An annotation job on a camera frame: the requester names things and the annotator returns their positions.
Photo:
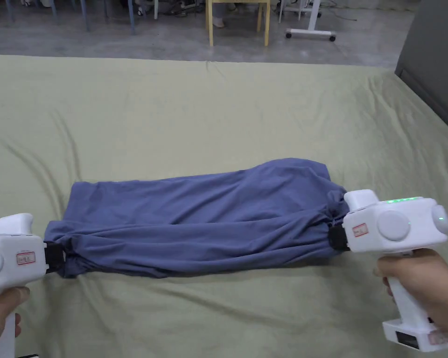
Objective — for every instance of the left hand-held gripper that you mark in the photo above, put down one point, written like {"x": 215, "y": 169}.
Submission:
{"x": 11, "y": 257}

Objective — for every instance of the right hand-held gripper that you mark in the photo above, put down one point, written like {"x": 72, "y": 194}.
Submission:
{"x": 392, "y": 227}

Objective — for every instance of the dark blue shirt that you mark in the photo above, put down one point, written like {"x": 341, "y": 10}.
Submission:
{"x": 194, "y": 223}

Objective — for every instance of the person's left hand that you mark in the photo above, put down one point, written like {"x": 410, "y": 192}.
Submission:
{"x": 2, "y": 311}

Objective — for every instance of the person's right hand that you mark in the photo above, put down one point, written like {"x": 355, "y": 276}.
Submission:
{"x": 429, "y": 283}

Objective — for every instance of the grey padded headboard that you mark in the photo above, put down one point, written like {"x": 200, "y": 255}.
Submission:
{"x": 436, "y": 56}

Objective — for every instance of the bed with pale green sheet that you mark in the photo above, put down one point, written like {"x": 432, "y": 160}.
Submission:
{"x": 209, "y": 112}

